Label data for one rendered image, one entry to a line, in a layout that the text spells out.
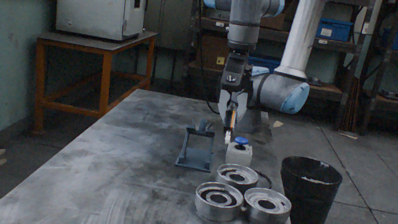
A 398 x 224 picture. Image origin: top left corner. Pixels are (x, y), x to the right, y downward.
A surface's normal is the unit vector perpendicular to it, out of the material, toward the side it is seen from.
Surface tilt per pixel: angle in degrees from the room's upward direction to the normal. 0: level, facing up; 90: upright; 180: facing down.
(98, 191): 0
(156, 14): 90
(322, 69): 90
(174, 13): 90
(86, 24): 90
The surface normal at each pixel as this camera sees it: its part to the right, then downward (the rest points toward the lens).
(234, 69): 0.02, -0.65
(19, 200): 0.15, -0.94
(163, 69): -0.11, 0.29
